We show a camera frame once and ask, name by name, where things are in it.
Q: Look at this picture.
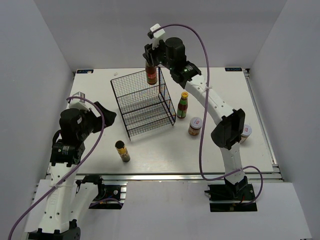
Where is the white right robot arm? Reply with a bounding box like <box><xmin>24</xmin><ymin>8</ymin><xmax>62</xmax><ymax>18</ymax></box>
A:
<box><xmin>143</xmin><ymin>37</ymin><xmax>248</xmax><ymax>200</ymax></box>

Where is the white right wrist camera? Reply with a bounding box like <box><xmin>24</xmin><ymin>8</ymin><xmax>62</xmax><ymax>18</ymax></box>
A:
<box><xmin>147</xmin><ymin>23</ymin><xmax>166</xmax><ymax>49</ymax></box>

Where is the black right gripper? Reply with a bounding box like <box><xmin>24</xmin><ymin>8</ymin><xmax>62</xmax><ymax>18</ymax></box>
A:
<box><xmin>143</xmin><ymin>38</ymin><xmax>174</xmax><ymax>71</ymax></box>

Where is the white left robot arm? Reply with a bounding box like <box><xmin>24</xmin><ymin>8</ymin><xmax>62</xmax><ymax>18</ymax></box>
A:
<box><xmin>28</xmin><ymin>98</ymin><xmax>117</xmax><ymax>240</ymax></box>

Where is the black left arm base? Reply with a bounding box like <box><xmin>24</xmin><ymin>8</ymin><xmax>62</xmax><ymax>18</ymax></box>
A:
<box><xmin>75</xmin><ymin>174</ymin><xmax>124</xmax><ymax>210</ymax></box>

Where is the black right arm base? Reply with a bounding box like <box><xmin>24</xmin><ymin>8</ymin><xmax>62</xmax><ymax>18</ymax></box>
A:
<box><xmin>204</xmin><ymin>184</ymin><xmax>258</xmax><ymax>213</ymax></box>

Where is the blue label sticker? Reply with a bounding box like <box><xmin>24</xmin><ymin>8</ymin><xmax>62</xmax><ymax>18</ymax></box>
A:
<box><xmin>76</xmin><ymin>69</ymin><xmax>94</xmax><ymax>74</ymax></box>
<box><xmin>224</xmin><ymin>67</ymin><xmax>243</xmax><ymax>72</ymax></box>

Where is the aluminium front rail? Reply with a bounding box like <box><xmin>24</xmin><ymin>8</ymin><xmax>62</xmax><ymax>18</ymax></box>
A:
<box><xmin>46</xmin><ymin>172</ymin><xmax>285</xmax><ymax>181</ymax></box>

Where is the red chili sauce bottle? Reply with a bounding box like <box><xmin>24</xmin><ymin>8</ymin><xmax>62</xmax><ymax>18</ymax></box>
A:
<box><xmin>145</xmin><ymin>63</ymin><xmax>157</xmax><ymax>85</ymax></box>

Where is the blue label sticker left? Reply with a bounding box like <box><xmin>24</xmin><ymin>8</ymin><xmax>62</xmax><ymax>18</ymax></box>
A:
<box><xmin>76</xmin><ymin>69</ymin><xmax>94</xmax><ymax>74</ymax></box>

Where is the orange jar white lid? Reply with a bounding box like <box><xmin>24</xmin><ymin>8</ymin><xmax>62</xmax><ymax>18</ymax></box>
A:
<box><xmin>188</xmin><ymin>117</ymin><xmax>203</xmax><ymax>136</ymax></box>

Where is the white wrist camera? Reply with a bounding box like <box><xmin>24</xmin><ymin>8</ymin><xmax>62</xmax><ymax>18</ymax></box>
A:
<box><xmin>68</xmin><ymin>91</ymin><xmax>91</xmax><ymax>111</ymax></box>
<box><xmin>147</xmin><ymin>23</ymin><xmax>166</xmax><ymax>49</ymax></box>

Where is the black wire tiered rack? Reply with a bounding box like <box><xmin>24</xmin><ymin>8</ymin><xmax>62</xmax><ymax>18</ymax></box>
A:
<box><xmin>110</xmin><ymin>67</ymin><xmax>176</xmax><ymax>138</ymax></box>

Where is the green label sauce bottle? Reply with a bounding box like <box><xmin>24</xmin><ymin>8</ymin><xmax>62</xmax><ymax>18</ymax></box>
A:
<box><xmin>176</xmin><ymin>91</ymin><xmax>189</xmax><ymax>119</ymax></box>

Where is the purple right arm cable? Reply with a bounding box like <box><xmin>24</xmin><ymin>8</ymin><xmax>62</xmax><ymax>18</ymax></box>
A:
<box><xmin>159</xmin><ymin>23</ymin><xmax>264</xmax><ymax>206</ymax></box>

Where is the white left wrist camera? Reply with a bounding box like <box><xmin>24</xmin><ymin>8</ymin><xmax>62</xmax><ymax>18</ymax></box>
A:
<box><xmin>68</xmin><ymin>91</ymin><xmax>91</xmax><ymax>111</ymax></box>

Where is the black cap pepper shaker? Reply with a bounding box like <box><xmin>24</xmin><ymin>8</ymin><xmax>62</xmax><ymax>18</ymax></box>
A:
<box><xmin>115</xmin><ymin>140</ymin><xmax>131</xmax><ymax>163</ymax></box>

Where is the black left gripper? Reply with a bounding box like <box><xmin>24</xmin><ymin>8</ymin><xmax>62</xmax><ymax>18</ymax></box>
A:
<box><xmin>77</xmin><ymin>101</ymin><xmax>116</xmax><ymax>140</ymax></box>

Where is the blue label sticker right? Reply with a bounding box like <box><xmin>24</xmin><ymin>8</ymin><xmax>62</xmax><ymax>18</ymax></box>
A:
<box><xmin>224</xmin><ymin>67</ymin><xmax>243</xmax><ymax>72</ymax></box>

